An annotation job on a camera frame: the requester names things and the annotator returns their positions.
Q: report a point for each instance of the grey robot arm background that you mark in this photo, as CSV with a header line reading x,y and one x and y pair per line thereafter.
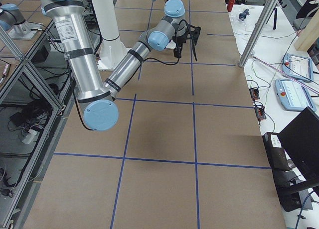
x,y
12,20

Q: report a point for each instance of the blue teach pendant near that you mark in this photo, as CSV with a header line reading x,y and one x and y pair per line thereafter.
x,y
293,96

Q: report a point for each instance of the blue teach pendant far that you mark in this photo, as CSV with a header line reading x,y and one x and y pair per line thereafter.
x,y
298,67

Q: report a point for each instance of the black power strip right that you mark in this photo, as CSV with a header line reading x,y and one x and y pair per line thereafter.
x,y
260,113

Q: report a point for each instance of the grey aluminium frame post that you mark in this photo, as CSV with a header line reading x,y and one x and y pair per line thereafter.
x,y
264,16

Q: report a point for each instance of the blue teach pendant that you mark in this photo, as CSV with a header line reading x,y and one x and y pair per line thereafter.
x,y
298,67
293,96

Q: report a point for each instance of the black power strip left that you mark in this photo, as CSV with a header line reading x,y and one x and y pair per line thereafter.
x,y
254,92

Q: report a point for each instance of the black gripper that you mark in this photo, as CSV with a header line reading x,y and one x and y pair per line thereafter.
x,y
180,39

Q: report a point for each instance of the black power strip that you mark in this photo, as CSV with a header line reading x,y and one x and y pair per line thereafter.
x,y
254,92
260,113

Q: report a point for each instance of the black monitor on stand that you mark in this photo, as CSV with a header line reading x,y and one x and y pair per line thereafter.
x,y
300,140

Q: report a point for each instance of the black box with label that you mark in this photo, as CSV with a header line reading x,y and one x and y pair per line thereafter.
x,y
275,152

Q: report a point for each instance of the folded dark blue umbrella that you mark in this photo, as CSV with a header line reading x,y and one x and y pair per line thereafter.
x,y
244,14

